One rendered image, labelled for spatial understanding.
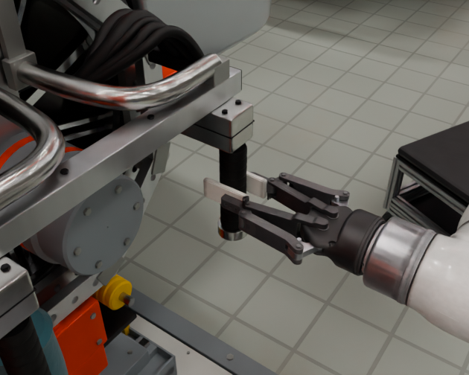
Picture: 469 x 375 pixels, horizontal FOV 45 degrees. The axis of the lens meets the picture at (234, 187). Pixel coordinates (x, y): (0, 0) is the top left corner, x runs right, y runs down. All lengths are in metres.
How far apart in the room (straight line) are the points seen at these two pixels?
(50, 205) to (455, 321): 0.42
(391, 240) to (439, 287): 0.07
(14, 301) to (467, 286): 0.43
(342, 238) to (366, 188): 1.49
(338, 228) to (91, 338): 0.51
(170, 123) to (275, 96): 2.07
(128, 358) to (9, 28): 0.84
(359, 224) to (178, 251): 1.24
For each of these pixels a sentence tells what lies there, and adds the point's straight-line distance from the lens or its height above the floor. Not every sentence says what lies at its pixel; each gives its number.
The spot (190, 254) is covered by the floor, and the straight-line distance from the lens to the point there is 1.83.
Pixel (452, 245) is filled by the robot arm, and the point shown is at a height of 0.88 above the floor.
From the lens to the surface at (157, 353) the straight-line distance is 1.42.
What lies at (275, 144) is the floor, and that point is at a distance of 2.32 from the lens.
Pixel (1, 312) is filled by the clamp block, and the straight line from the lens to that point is 0.51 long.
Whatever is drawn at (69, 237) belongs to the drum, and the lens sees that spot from 0.64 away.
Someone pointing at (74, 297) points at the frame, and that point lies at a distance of 0.96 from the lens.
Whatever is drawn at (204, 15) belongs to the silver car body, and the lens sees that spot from 1.21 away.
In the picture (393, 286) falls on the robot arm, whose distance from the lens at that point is 0.64.
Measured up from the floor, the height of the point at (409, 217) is 0.14.
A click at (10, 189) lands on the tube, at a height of 1.01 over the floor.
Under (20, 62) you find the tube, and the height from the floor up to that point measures 1.01.
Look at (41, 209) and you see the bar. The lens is 0.53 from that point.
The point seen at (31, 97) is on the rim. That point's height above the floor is 0.90.
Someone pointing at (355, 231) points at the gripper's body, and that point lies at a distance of 0.65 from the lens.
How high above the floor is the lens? 1.29
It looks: 38 degrees down
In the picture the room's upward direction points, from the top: straight up
